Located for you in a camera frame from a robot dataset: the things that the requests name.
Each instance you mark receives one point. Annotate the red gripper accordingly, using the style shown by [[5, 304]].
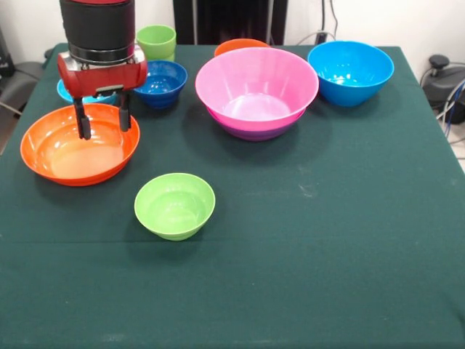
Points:
[[105, 76]]

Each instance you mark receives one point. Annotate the wide orange bowl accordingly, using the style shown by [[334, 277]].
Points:
[[47, 145]]

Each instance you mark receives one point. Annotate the large pink bowl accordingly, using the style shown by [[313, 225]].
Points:
[[254, 80]]

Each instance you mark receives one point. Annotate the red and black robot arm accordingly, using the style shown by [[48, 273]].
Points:
[[96, 25]]

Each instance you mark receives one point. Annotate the small light blue bowl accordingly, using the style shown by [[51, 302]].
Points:
[[101, 100]]

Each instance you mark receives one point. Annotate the small dark blue bowl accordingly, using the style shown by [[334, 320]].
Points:
[[167, 81]]

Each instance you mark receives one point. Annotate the grey wheeled floor base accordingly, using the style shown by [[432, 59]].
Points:
[[22, 81], [445, 78]]

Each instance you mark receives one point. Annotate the green cup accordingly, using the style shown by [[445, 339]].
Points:
[[158, 40]]

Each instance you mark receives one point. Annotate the small green bowl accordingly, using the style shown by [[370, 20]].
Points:
[[174, 207]]

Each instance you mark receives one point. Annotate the small deep orange bowl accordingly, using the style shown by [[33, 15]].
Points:
[[236, 45]]

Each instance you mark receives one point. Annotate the purple bowl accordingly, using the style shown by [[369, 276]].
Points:
[[258, 135]]

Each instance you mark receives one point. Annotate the dark green tablecloth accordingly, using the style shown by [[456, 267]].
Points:
[[232, 291]]

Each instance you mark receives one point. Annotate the medium blue bowl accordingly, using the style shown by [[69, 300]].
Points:
[[350, 74]]

